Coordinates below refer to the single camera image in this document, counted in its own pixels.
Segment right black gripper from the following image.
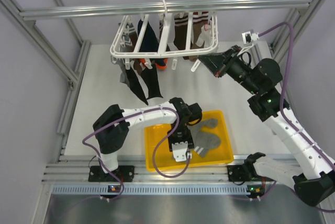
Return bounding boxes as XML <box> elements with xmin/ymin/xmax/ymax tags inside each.
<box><xmin>198</xmin><ymin>45</ymin><xmax>260</xmax><ymax>95</ymax></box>

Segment grey striped sock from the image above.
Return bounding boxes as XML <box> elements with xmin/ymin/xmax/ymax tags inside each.
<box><xmin>194</xmin><ymin>131</ymin><xmax>221</xmax><ymax>158</ymax></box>
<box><xmin>188</xmin><ymin>118</ymin><xmax>218</xmax><ymax>141</ymax></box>

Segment white plastic sock hanger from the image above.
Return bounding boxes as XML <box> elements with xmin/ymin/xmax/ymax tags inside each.
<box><xmin>110</xmin><ymin>11</ymin><xmax>219</xmax><ymax>70</ymax></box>

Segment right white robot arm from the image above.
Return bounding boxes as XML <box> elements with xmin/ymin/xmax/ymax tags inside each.
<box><xmin>198</xmin><ymin>46</ymin><xmax>334</xmax><ymax>207</ymax></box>

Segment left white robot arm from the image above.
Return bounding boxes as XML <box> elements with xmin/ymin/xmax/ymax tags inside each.
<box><xmin>82</xmin><ymin>97</ymin><xmax>202</xmax><ymax>183</ymax></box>

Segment white sock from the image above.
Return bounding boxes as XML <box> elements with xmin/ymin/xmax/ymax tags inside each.
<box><xmin>195</xmin><ymin>24</ymin><xmax>211</xmax><ymax>48</ymax></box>

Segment aluminium crossbar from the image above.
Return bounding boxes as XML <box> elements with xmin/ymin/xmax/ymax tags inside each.
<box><xmin>19</xmin><ymin>0</ymin><xmax>312</xmax><ymax>20</ymax></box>

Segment black sock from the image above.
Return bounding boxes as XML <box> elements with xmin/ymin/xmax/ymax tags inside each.
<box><xmin>124</xmin><ymin>69</ymin><xmax>149</xmax><ymax>105</ymax></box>
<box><xmin>141</xmin><ymin>66</ymin><xmax>163</xmax><ymax>99</ymax></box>

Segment grey patterned sock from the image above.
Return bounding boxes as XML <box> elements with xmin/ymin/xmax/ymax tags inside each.
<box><xmin>111</xmin><ymin>22</ymin><xmax>133</xmax><ymax>87</ymax></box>

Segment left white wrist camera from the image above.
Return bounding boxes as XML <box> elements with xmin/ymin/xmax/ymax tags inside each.
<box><xmin>172</xmin><ymin>141</ymin><xmax>192</xmax><ymax>162</ymax></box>

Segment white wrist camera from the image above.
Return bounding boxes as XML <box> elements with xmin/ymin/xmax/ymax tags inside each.
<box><xmin>172</xmin><ymin>141</ymin><xmax>192</xmax><ymax>162</ymax></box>
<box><xmin>238</xmin><ymin>30</ymin><xmax>259</xmax><ymax>56</ymax></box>

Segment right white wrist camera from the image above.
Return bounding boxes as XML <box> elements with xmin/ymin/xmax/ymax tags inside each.
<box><xmin>238</xmin><ymin>30</ymin><xmax>259</xmax><ymax>56</ymax></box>

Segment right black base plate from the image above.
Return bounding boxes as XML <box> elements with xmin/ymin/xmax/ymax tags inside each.
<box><xmin>227</xmin><ymin>165</ymin><xmax>249</xmax><ymax>185</ymax></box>

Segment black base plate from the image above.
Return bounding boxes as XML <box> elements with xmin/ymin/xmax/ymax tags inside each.
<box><xmin>88</xmin><ymin>165</ymin><xmax>135</xmax><ymax>182</ymax></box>
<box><xmin>227</xmin><ymin>165</ymin><xmax>249</xmax><ymax>185</ymax></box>

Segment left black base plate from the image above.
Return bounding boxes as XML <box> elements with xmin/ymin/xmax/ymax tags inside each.
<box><xmin>88</xmin><ymin>165</ymin><xmax>135</xmax><ymax>182</ymax></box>

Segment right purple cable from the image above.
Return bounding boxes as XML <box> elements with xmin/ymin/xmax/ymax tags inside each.
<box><xmin>258</xmin><ymin>22</ymin><xmax>335</xmax><ymax>213</ymax></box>

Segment perforated cable duct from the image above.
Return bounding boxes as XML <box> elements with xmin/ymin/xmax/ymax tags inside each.
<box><xmin>52</xmin><ymin>183</ymin><xmax>251</xmax><ymax>196</ymax></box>

